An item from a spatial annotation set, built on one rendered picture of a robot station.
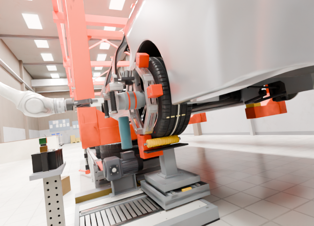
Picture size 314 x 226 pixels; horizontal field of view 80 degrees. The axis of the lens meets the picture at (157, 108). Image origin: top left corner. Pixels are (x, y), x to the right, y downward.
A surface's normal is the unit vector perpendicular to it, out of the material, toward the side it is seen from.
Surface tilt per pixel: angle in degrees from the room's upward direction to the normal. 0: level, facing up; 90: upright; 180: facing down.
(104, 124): 90
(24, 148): 90
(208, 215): 90
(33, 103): 102
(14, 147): 90
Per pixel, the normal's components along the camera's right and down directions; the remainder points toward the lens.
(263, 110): 0.38, -0.13
